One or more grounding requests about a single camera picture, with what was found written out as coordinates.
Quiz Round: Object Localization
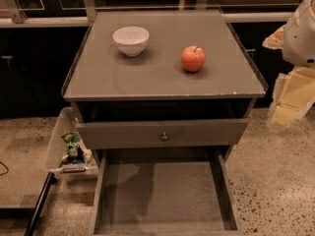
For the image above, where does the red apple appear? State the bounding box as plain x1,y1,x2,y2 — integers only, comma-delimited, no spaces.
181,45,206,73

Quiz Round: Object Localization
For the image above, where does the clear plastic storage bin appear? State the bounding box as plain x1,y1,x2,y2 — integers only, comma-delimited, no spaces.
45,107,98,182

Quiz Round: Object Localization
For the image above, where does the round metal drawer knob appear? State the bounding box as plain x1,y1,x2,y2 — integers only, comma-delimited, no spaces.
160,133,169,142

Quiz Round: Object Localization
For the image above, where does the white ceramic bowl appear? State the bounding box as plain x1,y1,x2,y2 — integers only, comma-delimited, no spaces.
112,27,150,57

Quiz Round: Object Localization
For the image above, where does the metal window railing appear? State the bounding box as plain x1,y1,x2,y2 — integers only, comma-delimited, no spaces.
1,0,303,26

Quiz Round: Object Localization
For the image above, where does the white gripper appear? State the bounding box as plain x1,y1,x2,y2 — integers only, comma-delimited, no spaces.
263,0,315,133

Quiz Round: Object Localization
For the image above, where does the black floor cable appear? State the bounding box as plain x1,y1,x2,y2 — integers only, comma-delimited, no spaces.
0,160,10,177

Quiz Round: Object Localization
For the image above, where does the grey drawer cabinet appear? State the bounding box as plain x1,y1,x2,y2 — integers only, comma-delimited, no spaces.
60,9,270,162

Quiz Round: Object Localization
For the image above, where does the green snack bag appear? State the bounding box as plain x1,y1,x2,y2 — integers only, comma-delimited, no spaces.
61,132,84,164

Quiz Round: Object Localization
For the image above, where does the grey open middle drawer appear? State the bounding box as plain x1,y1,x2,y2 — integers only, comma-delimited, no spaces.
89,148,245,236

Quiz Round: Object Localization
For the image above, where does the grey top drawer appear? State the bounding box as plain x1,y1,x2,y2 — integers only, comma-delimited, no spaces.
77,119,248,149

